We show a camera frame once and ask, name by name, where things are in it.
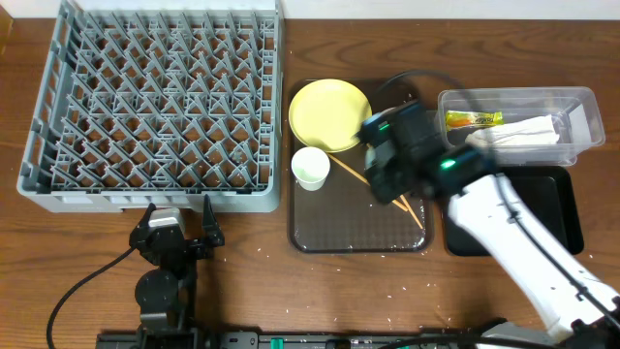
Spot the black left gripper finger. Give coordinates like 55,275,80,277
201,195,225,248
129,204,156,251

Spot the green yellow snack wrapper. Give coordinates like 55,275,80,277
445,111,504,131

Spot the yellow plate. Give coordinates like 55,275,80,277
289,79,372,153

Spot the white cup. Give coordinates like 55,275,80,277
291,146,330,191

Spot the white napkin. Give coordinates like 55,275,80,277
465,114,560,147

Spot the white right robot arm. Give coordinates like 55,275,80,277
357,102,619,348

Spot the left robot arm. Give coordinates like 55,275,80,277
129,196,225,348

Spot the black waste tray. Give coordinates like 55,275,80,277
439,166,584,257

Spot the clear plastic waste bin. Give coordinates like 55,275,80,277
437,86,605,166

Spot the wooden chopstick long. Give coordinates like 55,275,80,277
400,195,424,230

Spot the wooden chopstick short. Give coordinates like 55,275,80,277
327,153,409,211

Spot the dark brown serving tray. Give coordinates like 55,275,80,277
290,79,433,254

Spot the grey plastic dish rack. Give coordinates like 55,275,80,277
16,1,284,212

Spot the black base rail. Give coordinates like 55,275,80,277
95,330,485,349

